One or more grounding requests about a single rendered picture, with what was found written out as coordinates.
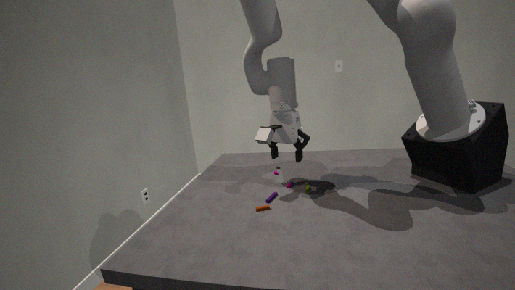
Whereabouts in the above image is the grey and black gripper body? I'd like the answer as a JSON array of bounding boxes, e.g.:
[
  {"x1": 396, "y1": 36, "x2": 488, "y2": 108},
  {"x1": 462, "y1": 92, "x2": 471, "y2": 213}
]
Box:
[{"x1": 270, "y1": 109, "x2": 302, "y2": 144}]

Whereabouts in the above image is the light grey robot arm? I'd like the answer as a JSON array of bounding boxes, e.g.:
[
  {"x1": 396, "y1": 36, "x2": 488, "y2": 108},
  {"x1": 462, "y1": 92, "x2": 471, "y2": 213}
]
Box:
[{"x1": 240, "y1": 0, "x2": 486, "y2": 142}]

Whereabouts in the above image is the orange rod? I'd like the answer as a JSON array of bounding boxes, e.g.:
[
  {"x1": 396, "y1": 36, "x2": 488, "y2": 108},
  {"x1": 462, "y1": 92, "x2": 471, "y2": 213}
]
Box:
[{"x1": 256, "y1": 205, "x2": 270, "y2": 212}]

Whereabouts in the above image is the purple rod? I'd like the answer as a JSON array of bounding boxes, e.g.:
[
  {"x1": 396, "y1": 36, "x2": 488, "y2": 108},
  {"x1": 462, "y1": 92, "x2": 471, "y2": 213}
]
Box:
[{"x1": 266, "y1": 192, "x2": 278, "y2": 203}]

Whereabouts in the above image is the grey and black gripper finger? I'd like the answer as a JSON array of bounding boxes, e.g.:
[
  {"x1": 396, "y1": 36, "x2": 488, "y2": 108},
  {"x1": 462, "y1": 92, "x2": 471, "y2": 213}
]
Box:
[
  {"x1": 269, "y1": 142, "x2": 279, "y2": 160},
  {"x1": 294, "y1": 129, "x2": 310, "y2": 162}
]

